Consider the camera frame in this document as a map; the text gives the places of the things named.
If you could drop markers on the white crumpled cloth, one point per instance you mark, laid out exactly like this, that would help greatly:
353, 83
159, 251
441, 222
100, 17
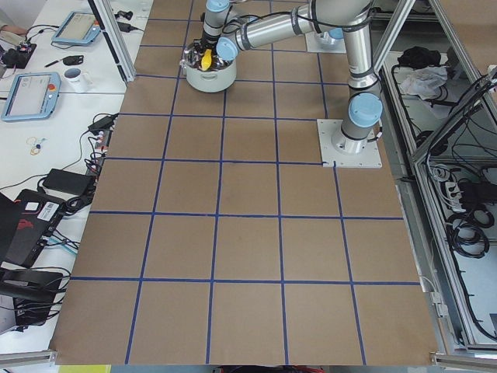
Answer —
425, 83

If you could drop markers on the black cloth bundle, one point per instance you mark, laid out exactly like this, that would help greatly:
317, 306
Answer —
419, 57

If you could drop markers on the black power brick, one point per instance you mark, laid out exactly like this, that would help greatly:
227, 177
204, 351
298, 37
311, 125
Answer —
68, 182

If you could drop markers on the black docking station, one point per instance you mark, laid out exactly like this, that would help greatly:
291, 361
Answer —
33, 295

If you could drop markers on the blue teach pendant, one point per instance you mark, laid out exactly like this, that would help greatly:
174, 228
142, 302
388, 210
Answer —
79, 29
33, 96

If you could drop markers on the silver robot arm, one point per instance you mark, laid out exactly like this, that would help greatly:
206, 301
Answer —
330, 37
325, 25

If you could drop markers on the black pen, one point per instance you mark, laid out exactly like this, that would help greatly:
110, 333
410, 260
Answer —
54, 62

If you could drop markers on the blue teach pendant far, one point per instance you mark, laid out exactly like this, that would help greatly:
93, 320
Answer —
79, 29

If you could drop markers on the blue teach pendant near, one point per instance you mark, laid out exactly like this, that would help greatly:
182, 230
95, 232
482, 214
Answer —
33, 96

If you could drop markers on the pale green cooking pot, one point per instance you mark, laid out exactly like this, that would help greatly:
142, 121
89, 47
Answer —
220, 77

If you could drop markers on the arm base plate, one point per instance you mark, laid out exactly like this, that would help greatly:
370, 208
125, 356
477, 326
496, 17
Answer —
314, 46
339, 151

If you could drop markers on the yellow corn cob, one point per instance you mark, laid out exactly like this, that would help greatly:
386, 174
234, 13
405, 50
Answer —
206, 61

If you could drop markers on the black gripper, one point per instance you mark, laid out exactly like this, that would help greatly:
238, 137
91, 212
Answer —
205, 45

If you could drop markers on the white mug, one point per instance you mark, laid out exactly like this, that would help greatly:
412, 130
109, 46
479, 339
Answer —
78, 79

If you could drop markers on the aluminium frame post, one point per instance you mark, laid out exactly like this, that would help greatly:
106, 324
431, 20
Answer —
105, 17

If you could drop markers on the black laptop red logo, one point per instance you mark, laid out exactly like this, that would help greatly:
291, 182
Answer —
39, 215

